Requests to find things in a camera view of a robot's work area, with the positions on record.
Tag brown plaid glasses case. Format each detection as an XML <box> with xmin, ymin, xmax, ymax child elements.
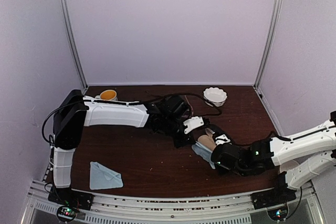
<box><xmin>196</xmin><ymin>124</ymin><xmax>233</xmax><ymax>153</ymax></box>

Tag light blue cloth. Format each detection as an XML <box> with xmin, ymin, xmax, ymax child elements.
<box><xmin>192</xmin><ymin>142</ymin><xmax>215</xmax><ymax>169</ymax></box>
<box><xmin>89</xmin><ymin>162</ymin><xmax>123</xmax><ymax>190</ymax></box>

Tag dark tortoiseshell sunglasses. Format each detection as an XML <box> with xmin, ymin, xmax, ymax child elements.
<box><xmin>146</xmin><ymin>91</ymin><xmax>169</xmax><ymax>102</ymax></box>

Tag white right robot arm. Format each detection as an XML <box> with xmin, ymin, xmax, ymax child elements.
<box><xmin>211</xmin><ymin>112</ymin><xmax>335</xmax><ymax>204</ymax></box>

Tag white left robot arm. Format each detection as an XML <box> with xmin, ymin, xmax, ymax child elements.
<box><xmin>53</xmin><ymin>90</ymin><xmax>195</xmax><ymax>205</ymax></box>

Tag white paper cup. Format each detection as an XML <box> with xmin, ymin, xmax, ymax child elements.
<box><xmin>279</xmin><ymin>160</ymin><xmax>299</xmax><ymax>174</ymax></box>

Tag white fluted ceramic bowl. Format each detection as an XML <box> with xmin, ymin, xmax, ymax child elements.
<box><xmin>203</xmin><ymin>87</ymin><xmax>227</xmax><ymax>108</ymax></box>

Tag white floral mug yellow inside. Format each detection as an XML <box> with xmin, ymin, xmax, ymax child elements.
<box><xmin>95</xmin><ymin>90</ymin><xmax>118</xmax><ymax>101</ymax></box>

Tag folded light blue cloth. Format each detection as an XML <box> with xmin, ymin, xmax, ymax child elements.
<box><xmin>89</xmin><ymin>162</ymin><xmax>123</xmax><ymax>190</ymax></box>

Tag pink frame sunglasses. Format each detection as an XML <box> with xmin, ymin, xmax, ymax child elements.
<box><xmin>184</xmin><ymin>95</ymin><xmax>194</xmax><ymax>118</ymax></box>

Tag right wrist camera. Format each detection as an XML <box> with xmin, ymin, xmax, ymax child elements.
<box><xmin>213</xmin><ymin>134</ymin><xmax>231</xmax><ymax>146</ymax></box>

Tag front aluminium rail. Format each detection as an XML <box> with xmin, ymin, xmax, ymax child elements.
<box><xmin>18</xmin><ymin>183</ymin><xmax>327</xmax><ymax>223</ymax></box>

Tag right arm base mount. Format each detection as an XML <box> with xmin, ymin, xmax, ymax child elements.
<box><xmin>251</xmin><ymin>188</ymin><xmax>297</xmax><ymax>222</ymax></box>

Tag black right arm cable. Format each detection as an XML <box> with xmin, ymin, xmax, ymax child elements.
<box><xmin>236</xmin><ymin>129</ymin><xmax>292</xmax><ymax>147</ymax></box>

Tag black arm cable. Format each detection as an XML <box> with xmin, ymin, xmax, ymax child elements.
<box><xmin>41</xmin><ymin>92</ymin><xmax>223</xmax><ymax>146</ymax></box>
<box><xmin>236</xmin><ymin>129</ymin><xmax>292</xmax><ymax>147</ymax></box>

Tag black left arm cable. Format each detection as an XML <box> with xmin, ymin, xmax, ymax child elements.
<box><xmin>41</xmin><ymin>92</ymin><xmax>223</xmax><ymax>146</ymax></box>

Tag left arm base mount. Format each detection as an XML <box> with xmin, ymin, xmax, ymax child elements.
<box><xmin>48</xmin><ymin>188</ymin><xmax>93</xmax><ymax>222</ymax></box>

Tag right aluminium frame post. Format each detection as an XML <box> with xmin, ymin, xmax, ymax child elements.
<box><xmin>254</xmin><ymin>0</ymin><xmax>283</xmax><ymax>90</ymax></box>

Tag aluminium frame post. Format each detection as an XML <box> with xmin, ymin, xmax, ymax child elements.
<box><xmin>254</xmin><ymin>0</ymin><xmax>283</xmax><ymax>90</ymax></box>
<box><xmin>60</xmin><ymin>0</ymin><xmax>89</xmax><ymax>91</ymax></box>

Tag left aluminium frame post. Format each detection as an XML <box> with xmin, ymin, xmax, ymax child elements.
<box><xmin>60</xmin><ymin>0</ymin><xmax>89</xmax><ymax>91</ymax></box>

